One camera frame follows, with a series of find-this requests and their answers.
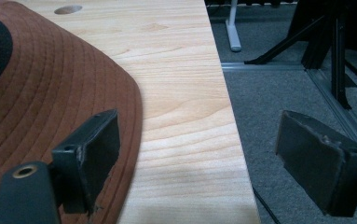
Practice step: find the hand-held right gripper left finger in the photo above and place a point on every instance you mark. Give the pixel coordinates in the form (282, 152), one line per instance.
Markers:
(86, 161)

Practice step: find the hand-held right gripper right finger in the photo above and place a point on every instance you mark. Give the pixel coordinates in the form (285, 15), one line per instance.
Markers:
(316, 161)

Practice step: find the brown brimmed cap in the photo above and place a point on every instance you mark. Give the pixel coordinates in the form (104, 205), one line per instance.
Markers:
(48, 93)

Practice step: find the black metal stand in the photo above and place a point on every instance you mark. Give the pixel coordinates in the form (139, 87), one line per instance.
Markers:
(328, 40)

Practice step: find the white table leg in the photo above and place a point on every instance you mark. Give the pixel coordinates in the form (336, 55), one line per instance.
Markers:
(233, 28)

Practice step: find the aluminium floor rail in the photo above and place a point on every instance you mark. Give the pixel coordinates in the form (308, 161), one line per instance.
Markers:
(328, 90)

